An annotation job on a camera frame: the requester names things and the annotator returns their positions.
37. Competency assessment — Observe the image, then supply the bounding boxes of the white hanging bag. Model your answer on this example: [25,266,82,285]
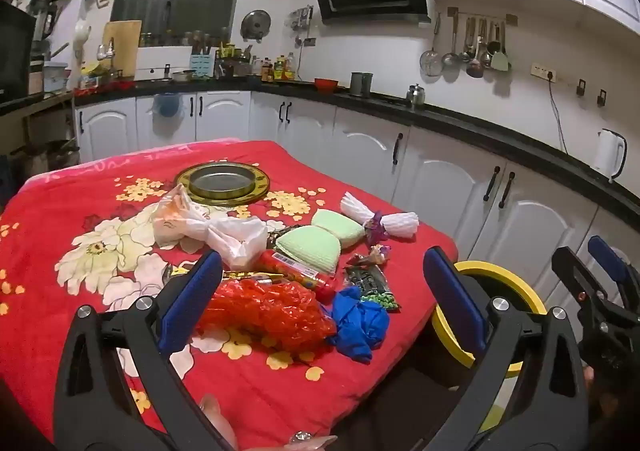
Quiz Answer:
[74,23,92,56]

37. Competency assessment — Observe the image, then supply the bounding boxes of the wooden cutting board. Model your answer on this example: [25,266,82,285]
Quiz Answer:
[102,20,142,79]

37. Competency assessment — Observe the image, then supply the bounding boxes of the dark ladle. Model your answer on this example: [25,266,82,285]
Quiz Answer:
[466,18,486,79]

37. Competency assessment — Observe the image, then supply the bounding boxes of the black countertop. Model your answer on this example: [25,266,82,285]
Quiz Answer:
[0,78,640,232]

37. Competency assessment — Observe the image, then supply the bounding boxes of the brown snack wrapper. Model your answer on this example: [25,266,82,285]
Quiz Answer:
[344,253,373,274]

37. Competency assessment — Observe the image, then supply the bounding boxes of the row of condiment bottles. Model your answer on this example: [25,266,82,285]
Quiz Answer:
[260,53,301,82]

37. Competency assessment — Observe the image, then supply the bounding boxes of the red snack tube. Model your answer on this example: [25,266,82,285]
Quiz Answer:
[257,251,336,304]

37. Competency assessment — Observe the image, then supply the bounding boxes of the red plastic bag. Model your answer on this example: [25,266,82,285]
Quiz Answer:
[197,279,337,352]

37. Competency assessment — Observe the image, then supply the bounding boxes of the yellow rimmed waste bin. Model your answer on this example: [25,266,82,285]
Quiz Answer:
[432,260,548,432]

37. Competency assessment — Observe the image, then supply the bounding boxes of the white electric kettle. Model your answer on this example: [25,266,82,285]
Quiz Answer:
[592,128,628,182]

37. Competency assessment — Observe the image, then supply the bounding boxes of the white plastic bag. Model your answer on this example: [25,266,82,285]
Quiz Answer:
[150,183,268,269]

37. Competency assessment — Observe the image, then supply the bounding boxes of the gold rimmed metal dish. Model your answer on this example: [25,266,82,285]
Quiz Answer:
[175,163,271,204]

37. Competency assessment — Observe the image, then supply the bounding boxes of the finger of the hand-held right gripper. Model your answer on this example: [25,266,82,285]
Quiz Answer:
[551,246,608,304]
[587,235,640,302]

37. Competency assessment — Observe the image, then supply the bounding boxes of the light blue storage box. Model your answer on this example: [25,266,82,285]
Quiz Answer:
[42,62,70,92]

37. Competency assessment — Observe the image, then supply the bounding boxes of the black microwave oven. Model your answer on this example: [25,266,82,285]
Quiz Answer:
[0,1,37,102]

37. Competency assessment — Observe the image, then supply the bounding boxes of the white foam net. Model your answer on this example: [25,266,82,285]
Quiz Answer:
[341,191,420,242]

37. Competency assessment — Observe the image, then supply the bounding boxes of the hanging pot lid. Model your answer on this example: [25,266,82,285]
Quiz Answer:
[241,10,272,42]

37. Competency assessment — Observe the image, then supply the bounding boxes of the grey metal canister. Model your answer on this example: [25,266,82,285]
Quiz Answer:
[349,72,374,98]

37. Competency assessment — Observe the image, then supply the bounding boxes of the gold foil wrapper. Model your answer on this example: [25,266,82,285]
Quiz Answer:
[222,270,271,282]

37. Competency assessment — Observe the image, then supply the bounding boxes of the green spatula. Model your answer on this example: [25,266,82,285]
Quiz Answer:
[491,21,512,72]

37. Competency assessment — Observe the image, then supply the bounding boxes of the light blue knife block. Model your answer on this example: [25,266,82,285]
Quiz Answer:
[191,53,216,80]

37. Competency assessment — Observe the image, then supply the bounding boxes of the purple candy wrapper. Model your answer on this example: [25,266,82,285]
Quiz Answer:
[364,211,396,243]

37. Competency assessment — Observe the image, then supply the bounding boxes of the red floral blanket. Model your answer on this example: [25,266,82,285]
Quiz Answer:
[0,138,458,451]

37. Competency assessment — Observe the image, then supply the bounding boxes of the metal ladle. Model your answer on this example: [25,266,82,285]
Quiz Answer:
[442,13,461,68]

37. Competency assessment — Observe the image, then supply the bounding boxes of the black power cable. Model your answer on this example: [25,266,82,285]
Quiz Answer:
[547,76,568,154]

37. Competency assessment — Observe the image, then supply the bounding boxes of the person's left hand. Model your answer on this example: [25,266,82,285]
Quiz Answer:
[199,393,340,451]

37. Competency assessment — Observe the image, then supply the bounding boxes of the row of windowsill jars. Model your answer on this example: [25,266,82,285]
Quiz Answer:
[140,30,231,48]

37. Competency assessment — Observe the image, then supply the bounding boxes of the white base cabinets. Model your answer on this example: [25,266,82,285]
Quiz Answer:
[75,91,640,322]

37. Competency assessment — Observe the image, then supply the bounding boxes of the pile of green peas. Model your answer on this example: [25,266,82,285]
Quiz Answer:
[361,293,401,312]

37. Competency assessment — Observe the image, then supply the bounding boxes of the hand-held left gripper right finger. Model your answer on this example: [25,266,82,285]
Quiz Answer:
[400,246,591,451]

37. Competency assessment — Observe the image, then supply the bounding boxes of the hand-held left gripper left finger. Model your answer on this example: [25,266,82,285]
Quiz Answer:
[52,250,238,451]

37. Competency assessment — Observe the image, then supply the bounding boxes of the wall utensil rail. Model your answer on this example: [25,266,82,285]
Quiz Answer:
[446,7,518,26]

